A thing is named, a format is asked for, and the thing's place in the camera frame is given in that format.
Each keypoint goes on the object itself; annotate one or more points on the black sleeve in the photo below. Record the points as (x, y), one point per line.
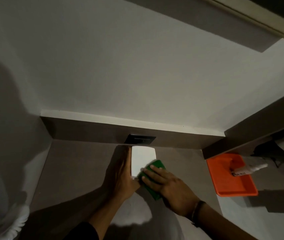
(84, 232)

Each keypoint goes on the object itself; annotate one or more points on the white fluffy cloth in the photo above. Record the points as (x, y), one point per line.
(18, 219)

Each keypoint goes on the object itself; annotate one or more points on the person's right forearm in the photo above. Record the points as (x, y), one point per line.
(222, 224)

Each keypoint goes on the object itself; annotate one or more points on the person's left hand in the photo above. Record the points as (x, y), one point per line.
(118, 176)

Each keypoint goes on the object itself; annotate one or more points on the person's right fingers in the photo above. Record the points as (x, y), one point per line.
(157, 176)

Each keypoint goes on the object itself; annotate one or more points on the white rectangular plate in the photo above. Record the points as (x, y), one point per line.
(143, 158)

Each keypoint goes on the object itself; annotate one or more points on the person's left forearm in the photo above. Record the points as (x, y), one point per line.
(99, 214)

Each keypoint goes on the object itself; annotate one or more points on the green scouring sponge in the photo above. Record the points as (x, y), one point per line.
(154, 194)

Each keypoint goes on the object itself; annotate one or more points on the beige overhead cabinet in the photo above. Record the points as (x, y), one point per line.
(264, 16)

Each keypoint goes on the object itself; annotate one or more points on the orange plastic tray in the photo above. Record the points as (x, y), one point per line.
(228, 184)

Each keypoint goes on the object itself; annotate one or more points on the brown wooden ledge panel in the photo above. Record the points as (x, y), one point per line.
(94, 132)

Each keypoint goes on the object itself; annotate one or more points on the person's right hand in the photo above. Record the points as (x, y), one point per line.
(175, 194)

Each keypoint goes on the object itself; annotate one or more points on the black wall socket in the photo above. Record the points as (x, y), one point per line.
(140, 140)

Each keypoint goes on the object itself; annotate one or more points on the white glue tube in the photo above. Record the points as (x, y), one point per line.
(250, 169)

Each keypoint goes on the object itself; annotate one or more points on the person's left fingers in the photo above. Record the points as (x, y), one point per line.
(123, 158)

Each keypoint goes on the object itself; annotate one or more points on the brown wooden shelf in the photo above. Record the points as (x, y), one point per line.
(257, 124)

